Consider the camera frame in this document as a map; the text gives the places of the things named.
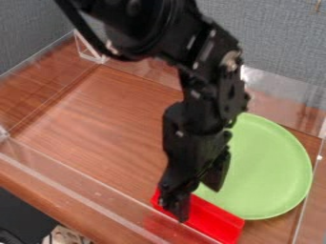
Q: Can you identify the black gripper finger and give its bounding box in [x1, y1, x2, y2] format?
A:
[164, 193, 191, 223]
[201, 150, 231, 192]

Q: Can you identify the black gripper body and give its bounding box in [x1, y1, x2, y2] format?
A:
[157, 103, 231, 209]

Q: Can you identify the red rectangular block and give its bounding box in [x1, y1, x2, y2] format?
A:
[149, 190, 244, 244]

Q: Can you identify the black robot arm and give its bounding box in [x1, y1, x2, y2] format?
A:
[53, 0, 249, 222]

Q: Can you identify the green round plate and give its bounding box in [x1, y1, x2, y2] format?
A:
[195, 113, 312, 220]

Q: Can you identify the white power strip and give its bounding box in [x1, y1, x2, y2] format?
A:
[40, 225, 94, 244]

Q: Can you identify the black box under table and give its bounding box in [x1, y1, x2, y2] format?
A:
[0, 188, 58, 244]

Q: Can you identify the clear acrylic enclosure wall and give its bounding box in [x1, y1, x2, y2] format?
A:
[0, 35, 326, 244]

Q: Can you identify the clear acrylic corner bracket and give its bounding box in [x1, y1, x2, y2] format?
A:
[72, 30, 109, 64]

